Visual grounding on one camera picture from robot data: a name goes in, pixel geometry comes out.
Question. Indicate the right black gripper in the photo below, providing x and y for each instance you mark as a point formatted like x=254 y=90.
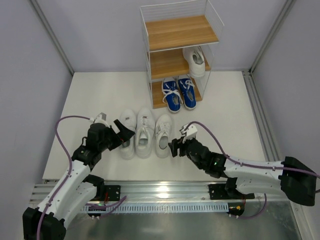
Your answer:
x=182 y=147

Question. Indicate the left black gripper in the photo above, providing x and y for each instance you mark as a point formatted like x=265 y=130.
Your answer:
x=114 y=136

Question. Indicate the white lace sneaker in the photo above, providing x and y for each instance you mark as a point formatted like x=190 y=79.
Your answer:
x=196 y=61
x=163 y=129

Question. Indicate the blue canvas sneaker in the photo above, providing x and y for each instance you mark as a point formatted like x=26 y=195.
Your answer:
x=171 y=94
x=187 y=88

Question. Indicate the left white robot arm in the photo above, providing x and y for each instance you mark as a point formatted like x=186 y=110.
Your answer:
x=52 y=217

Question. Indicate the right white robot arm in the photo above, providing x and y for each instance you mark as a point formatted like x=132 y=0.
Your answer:
x=243 y=177

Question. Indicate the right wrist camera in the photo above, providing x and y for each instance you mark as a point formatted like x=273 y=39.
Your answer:
x=188 y=132

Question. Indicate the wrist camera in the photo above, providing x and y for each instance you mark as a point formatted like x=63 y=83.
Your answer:
x=101 y=118
x=188 y=132

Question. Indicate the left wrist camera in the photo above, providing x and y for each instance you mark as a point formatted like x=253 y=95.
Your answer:
x=101 y=118

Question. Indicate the aluminium mounting rail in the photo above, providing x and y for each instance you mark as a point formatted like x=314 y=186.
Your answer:
x=164 y=190

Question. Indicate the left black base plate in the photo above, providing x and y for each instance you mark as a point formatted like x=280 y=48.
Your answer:
x=111 y=193

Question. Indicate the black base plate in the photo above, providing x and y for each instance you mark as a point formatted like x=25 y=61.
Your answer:
x=111 y=193
x=219 y=191

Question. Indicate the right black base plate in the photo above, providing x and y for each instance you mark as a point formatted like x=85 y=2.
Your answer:
x=219 y=191

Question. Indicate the slotted cable duct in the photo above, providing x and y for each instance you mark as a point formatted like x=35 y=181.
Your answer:
x=155 y=207

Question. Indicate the white wire shoe shelf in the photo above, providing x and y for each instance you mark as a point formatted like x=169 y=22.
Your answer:
x=167 y=29

